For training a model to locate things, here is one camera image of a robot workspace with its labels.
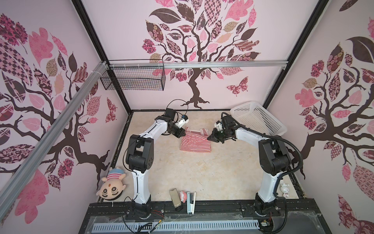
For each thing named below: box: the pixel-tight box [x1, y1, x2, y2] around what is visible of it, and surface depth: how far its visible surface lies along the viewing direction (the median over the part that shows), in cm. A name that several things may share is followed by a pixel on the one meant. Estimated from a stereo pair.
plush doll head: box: [95, 167, 127, 201], surface depth 76 cm
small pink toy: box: [179, 191, 187, 203], surface depth 76 cm
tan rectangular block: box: [169, 188, 182, 209], surface depth 76 cm
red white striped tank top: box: [180, 126, 212, 153], surface depth 96 cm
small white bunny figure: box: [279, 179, 290, 199], surface depth 80 cm
